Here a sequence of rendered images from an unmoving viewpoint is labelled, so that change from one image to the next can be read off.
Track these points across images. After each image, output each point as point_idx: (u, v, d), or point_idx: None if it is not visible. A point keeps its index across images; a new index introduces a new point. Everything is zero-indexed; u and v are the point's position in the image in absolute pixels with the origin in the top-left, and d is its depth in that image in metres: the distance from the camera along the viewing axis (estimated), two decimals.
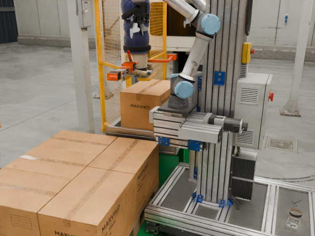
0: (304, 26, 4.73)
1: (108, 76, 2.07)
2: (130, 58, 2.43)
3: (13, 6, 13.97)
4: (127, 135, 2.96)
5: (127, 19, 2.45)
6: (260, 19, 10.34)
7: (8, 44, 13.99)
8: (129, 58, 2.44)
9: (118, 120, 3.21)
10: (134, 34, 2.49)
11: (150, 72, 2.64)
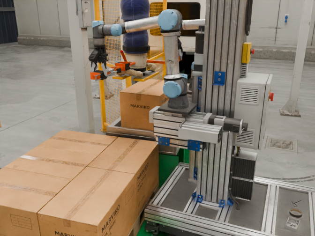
0: (304, 26, 4.73)
1: (91, 75, 2.12)
2: (123, 58, 2.45)
3: (13, 6, 13.97)
4: (127, 135, 2.96)
5: (126, 19, 2.45)
6: (260, 19, 10.34)
7: (8, 44, 13.99)
8: (123, 58, 2.45)
9: (118, 120, 3.21)
10: (133, 34, 2.50)
11: (148, 73, 2.63)
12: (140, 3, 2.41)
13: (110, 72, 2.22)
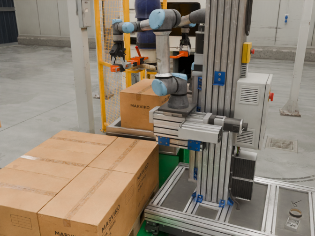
0: (304, 26, 4.73)
1: (111, 67, 2.36)
2: (138, 53, 2.69)
3: (13, 6, 13.97)
4: (127, 135, 2.96)
5: (140, 18, 2.70)
6: (260, 19, 10.34)
7: (8, 44, 13.99)
8: (138, 53, 2.70)
9: (118, 120, 3.21)
10: (146, 32, 2.75)
11: None
12: (153, 3, 2.66)
13: (127, 65, 2.47)
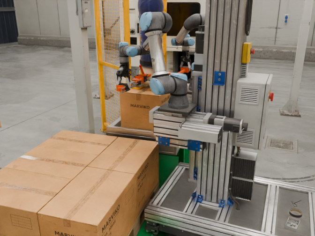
0: (304, 26, 4.73)
1: (116, 87, 2.51)
2: (142, 71, 2.84)
3: (13, 6, 13.97)
4: (127, 135, 2.96)
5: None
6: (260, 19, 10.34)
7: (8, 44, 13.99)
8: (141, 71, 2.85)
9: (118, 120, 3.21)
10: None
11: None
12: (155, 3, 2.75)
13: (132, 84, 2.62)
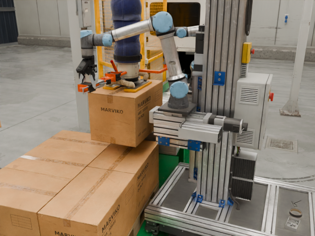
0: (304, 26, 4.73)
1: (78, 87, 2.01)
2: (114, 68, 2.34)
3: (13, 6, 13.97)
4: None
5: (117, 19, 2.33)
6: (260, 19, 10.34)
7: (8, 44, 13.99)
8: (113, 68, 2.35)
9: None
10: (124, 43, 2.39)
11: (140, 83, 2.52)
12: (131, 3, 2.29)
13: (99, 84, 2.11)
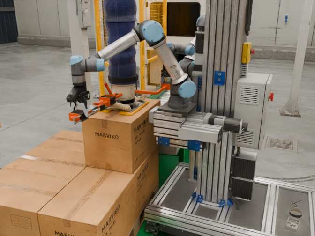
0: (304, 26, 4.73)
1: (69, 116, 1.88)
2: (108, 91, 2.21)
3: (13, 6, 13.97)
4: None
5: (110, 21, 2.16)
6: (260, 19, 10.34)
7: (8, 44, 13.99)
8: (108, 91, 2.22)
9: None
10: (119, 64, 2.26)
11: (136, 105, 2.39)
12: (124, 3, 2.11)
13: (92, 110, 1.98)
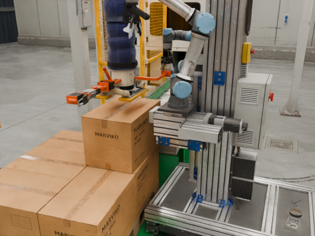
0: (304, 26, 4.73)
1: (67, 98, 1.85)
2: (107, 76, 2.17)
3: (13, 6, 13.97)
4: None
5: (109, 21, 2.16)
6: (260, 19, 10.34)
7: (8, 44, 13.99)
8: (107, 76, 2.18)
9: None
10: (118, 49, 2.23)
11: (136, 91, 2.36)
12: (124, 3, 2.11)
13: (90, 94, 1.95)
